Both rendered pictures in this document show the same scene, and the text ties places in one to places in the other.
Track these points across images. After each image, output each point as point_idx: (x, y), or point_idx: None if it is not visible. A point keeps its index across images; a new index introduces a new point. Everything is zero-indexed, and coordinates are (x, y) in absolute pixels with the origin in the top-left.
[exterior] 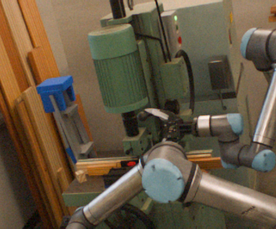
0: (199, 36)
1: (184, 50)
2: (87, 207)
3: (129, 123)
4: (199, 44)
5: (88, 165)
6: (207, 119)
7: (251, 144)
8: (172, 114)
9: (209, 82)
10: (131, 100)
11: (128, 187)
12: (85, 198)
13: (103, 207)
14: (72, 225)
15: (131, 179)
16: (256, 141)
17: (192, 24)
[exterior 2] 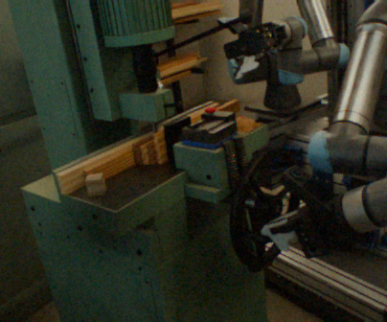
0: (5, 29)
1: None
2: (354, 113)
3: (154, 65)
4: (7, 39)
5: (83, 169)
6: (284, 21)
7: (326, 40)
8: (244, 24)
9: (25, 92)
10: (172, 19)
11: (384, 62)
12: (151, 201)
13: (374, 102)
14: (379, 138)
15: (383, 50)
16: (330, 35)
17: None
